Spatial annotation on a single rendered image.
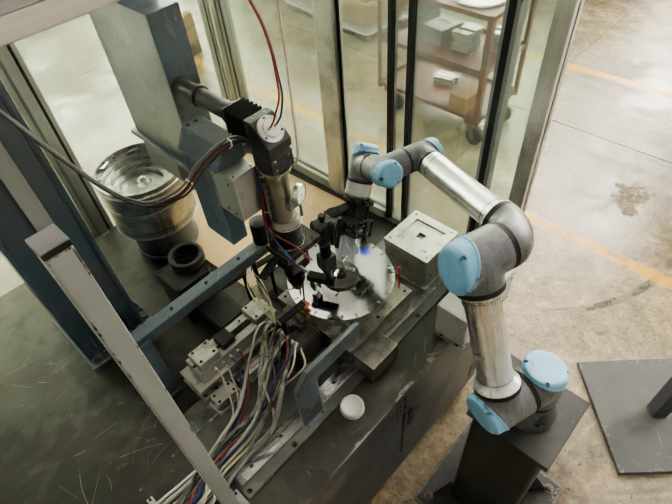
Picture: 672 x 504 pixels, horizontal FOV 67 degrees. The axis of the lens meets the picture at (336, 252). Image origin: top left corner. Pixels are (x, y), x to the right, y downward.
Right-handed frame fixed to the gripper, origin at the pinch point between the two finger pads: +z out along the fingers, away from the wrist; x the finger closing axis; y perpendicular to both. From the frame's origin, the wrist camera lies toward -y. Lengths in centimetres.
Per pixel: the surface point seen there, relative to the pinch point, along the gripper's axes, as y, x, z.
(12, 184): -35, -78, -16
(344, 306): 10.4, -6.9, 10.6
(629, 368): 67, 135, 48
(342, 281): 4.7, -2.7, 5.7
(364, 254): 2.0, 9.1, -0.5
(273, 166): 14, -45, -32
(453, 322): 33.1, 17.8, 11.4
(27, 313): -88, -59, 45
